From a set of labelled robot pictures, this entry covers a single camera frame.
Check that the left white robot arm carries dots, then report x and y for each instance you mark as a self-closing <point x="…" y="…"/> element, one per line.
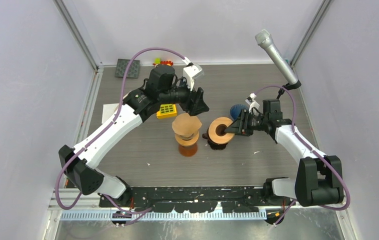
<point x="80" y="162"/>

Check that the brown glass dripper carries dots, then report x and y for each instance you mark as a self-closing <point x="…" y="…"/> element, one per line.
<point x="213" y="145"/>

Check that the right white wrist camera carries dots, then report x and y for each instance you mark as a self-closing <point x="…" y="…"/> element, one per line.
<point x="252" y="103"/>

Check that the small toy train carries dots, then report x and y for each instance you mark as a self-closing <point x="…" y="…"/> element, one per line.
<point x="159" y="61"/>

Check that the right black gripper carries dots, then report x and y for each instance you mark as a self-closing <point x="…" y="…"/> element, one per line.
<point x="241" y="126"/>

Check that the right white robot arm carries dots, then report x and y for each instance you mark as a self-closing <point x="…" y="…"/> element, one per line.
<point x="317" y="180"/>

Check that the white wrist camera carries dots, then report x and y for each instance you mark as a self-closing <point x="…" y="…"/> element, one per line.
<point x="191" y="72"/>
<point x="252" y="103"/>

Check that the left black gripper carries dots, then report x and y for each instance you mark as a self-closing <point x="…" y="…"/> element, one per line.
<point x="194" y="104"/>

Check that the yellow green window block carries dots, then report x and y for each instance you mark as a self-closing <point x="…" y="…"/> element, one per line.
<point x="167" y="111"/>

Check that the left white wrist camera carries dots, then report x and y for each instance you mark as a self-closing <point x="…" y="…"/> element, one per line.
<point x="191" y="72"/>

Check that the blue dripper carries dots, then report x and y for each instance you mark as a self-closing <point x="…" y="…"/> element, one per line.
<point x="236" y="109"/>

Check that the amber glass carafe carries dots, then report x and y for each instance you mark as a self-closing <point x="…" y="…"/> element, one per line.
<point x="188" y="151"/>

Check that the silver microphone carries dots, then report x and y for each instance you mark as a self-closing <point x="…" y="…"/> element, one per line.
<point x="265" y="41"/>

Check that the wooden ring holder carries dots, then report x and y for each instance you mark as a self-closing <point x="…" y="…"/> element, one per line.
<point x="187" y="141"/>

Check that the coffee filter box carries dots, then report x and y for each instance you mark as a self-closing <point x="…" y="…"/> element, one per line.
<point x="108" y="110"/>

